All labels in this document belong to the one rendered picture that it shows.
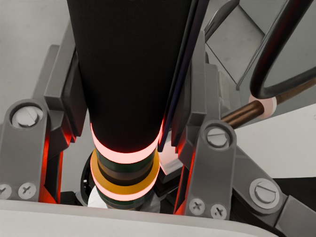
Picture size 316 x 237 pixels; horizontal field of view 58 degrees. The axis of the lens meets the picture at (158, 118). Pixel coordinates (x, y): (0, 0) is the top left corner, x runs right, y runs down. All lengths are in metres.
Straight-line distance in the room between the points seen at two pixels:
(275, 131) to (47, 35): 2.10
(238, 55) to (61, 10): 1.52
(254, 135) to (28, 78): 1.81
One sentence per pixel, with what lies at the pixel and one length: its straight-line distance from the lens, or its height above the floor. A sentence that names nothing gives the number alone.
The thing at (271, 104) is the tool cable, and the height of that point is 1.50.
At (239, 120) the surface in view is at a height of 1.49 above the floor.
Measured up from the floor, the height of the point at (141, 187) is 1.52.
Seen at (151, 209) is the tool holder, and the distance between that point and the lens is 0.29.
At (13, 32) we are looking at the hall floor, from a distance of 2.57.
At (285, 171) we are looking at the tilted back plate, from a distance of 0.61.
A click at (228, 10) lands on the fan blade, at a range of 0.46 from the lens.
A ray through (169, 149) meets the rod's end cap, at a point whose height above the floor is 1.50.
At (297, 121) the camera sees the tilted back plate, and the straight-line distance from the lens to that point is 0.64.
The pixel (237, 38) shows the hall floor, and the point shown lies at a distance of 2.63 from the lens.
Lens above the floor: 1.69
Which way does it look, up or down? 59 degrees down
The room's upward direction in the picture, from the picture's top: 12 degrees clockwise
